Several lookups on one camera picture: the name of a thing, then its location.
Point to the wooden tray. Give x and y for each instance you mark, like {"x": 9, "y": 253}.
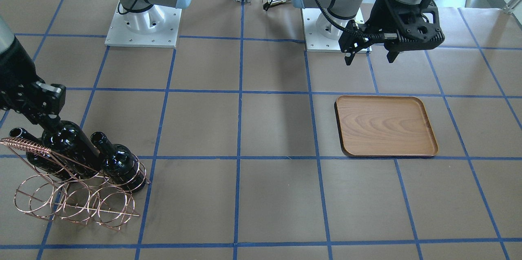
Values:
{"x": 382, "y": 126}

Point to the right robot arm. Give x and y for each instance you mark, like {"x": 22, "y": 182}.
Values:
{"x": 128, "y": 6}

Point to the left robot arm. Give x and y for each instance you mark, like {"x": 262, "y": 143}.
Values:
{"x": 340, "y": 12}

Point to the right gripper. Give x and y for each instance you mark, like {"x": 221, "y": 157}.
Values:
{"x": 17, "y": 85}

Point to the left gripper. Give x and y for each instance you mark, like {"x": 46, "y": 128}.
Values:
{"x": 382, "y": 16}

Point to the copper wire bottle basket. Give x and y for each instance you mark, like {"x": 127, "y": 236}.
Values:
{"x": 77, "y": 200}

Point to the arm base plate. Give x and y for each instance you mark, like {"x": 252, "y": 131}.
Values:
{"x": 156, "y": 28}
{"x": 320, "y": 35}

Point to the black wine bottle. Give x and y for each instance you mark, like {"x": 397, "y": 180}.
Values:
{"x": 119, "y": 164}
{"x": 42, "y": 161}
{"x": 68, "y": 139}

